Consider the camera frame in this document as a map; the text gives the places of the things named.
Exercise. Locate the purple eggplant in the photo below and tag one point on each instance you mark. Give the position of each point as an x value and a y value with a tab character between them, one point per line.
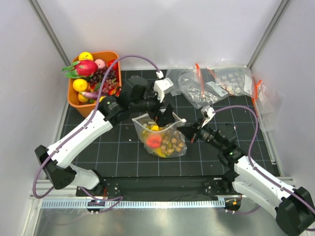
89	95

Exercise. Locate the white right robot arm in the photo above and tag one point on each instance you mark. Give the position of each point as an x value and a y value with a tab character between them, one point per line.
292	208

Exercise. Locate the pink peach toy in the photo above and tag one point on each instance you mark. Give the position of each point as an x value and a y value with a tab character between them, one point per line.
100	63

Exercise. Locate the yellow orange top fruit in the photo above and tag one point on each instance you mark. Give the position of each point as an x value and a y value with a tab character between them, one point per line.
85	56

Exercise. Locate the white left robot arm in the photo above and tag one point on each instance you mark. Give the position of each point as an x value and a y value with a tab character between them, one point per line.
56	160

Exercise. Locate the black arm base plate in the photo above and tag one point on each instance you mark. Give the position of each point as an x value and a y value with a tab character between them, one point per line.
164	188

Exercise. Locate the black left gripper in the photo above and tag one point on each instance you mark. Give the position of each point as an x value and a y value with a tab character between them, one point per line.
167	118

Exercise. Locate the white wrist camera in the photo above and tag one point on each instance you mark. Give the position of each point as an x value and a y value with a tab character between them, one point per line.
208	113
162	87

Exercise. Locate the orange plastic fruit basket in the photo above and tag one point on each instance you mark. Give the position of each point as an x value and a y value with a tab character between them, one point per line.
72	97

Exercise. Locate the red bell pepper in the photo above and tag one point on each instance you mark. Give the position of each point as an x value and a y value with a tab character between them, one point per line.
112	62

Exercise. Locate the brown longan cluster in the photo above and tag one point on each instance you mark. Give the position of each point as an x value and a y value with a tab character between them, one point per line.
172	143

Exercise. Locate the pink dragon fruit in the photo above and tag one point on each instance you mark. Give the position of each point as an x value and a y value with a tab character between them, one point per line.
80	69

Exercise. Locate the yellow lemon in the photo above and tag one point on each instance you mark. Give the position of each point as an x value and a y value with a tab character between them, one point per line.
82	98

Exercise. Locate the purple grape bunch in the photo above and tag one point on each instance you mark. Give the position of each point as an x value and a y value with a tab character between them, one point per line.
99	74

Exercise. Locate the black grid cutting mat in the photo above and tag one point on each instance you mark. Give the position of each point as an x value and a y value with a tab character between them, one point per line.
120	153

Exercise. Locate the yellow banana bunch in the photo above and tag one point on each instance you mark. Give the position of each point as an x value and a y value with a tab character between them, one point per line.
149	129

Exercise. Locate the dotted zip bag rear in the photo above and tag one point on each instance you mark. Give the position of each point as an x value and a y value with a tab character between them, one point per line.
235	79

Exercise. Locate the slotted cable duct rail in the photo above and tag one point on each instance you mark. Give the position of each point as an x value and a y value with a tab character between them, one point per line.
93	204

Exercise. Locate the crumpled clear zip bag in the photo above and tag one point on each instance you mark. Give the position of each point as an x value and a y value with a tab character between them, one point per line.
195	86

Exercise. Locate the yellow orange fruit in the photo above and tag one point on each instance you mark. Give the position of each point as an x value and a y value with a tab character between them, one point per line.
85	56
80	85

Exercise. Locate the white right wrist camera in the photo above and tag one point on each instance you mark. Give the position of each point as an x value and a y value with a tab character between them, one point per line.
208	113

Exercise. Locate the yellow orange fruit left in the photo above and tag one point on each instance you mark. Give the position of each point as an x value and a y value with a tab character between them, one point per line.
80	85

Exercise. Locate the orange red peach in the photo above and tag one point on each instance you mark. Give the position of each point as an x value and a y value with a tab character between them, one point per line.
154	140

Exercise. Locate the clear polka dot zip bag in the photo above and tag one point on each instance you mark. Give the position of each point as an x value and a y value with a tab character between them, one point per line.
142	121

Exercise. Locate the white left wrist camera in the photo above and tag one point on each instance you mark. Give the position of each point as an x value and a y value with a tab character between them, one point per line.
162	87

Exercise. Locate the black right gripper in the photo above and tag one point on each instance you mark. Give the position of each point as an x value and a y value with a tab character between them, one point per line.
190	131

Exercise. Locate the clear bags stack right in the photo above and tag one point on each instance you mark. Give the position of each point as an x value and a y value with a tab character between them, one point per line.
268	102

